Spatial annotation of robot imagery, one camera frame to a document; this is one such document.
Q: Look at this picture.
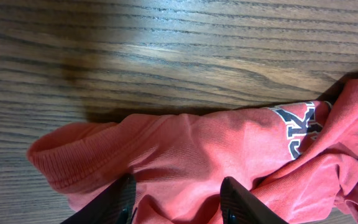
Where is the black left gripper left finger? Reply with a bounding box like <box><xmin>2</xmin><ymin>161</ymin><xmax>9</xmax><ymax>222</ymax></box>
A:
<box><xmin>61</xmin><ymin>174</ymin><xmax>136</xmax><ymax>224</ymax></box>

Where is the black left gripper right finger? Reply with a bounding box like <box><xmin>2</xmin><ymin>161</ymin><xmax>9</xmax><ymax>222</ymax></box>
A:
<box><xmin>220</xmin><ymin>177</ymin><xmax>288</xmax><ymax>224</ymax></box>

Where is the red t-shirt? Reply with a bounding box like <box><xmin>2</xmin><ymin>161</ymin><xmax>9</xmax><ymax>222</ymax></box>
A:
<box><xmin>27</xmin><ymin>79</ymin><xmax>358</xmax><ymax>223</ymax></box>

